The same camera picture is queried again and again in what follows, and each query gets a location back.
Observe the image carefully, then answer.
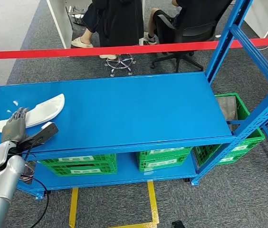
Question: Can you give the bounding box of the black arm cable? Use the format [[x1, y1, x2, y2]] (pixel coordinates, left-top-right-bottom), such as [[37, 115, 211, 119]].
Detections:
[[21, 174, 50, 228]]

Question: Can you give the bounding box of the person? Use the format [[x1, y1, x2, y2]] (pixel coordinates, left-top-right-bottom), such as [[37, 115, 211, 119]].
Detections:
[[72, 0, 144, 60], [144, 0, 220, 45]]

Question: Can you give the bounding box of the red barrier tape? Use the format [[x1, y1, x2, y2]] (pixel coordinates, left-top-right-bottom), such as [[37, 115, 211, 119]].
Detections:
[[0, 36, 268, 60]]

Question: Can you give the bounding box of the white desk panel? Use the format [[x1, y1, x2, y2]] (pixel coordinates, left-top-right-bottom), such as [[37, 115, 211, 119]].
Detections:
[[46, 0, 93, 49]]

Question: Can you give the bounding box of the grey cardboard sheet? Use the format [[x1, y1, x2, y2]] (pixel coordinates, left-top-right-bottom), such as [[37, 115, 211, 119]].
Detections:
[[216, 95, 239, 131]]

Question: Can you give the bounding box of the black office chair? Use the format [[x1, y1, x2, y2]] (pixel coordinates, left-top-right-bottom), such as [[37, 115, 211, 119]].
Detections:
[[150, 0, 233, 74]]

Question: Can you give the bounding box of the white plastic body panel part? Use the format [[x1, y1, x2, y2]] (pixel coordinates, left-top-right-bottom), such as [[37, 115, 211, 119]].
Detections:
[[0, 94, 65, 133]]

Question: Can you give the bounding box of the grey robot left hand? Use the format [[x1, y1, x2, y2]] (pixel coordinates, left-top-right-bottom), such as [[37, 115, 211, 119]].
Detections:
[[0, 107, 29, 144]]

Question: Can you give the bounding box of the chrome stool base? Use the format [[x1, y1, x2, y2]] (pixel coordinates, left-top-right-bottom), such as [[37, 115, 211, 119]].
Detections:
[[104, 54, 137, 78]]

